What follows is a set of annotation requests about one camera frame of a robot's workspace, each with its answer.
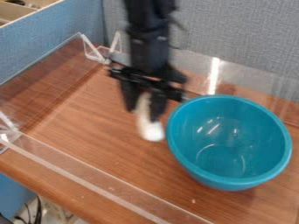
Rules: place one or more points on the clear acrylic barrier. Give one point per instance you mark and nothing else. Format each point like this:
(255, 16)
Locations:
(139, 201)
(214, 76)

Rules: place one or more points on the wooden shelf box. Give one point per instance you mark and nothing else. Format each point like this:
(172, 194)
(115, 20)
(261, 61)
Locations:
(18, 9)

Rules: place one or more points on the clear acrylic back barrier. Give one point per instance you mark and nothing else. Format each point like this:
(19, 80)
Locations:
(214, 76)

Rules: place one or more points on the blue plastic bowl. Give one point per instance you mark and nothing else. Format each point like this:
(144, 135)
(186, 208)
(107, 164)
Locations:
(230, 142)

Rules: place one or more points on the clear acrylic front barrier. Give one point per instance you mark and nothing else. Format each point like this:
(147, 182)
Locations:
(139, 201)

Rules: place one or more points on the clear acrylic corner bracket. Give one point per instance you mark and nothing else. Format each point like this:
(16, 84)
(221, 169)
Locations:
(99, 53)

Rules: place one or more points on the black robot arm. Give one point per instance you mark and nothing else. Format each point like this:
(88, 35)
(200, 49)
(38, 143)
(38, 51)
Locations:
(148, 17)

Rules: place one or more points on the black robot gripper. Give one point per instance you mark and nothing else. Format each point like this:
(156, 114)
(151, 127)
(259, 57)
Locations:
(168, 87)

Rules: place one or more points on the white brown plush mushroom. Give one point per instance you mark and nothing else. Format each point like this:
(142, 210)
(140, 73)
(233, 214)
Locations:
(151, 131)

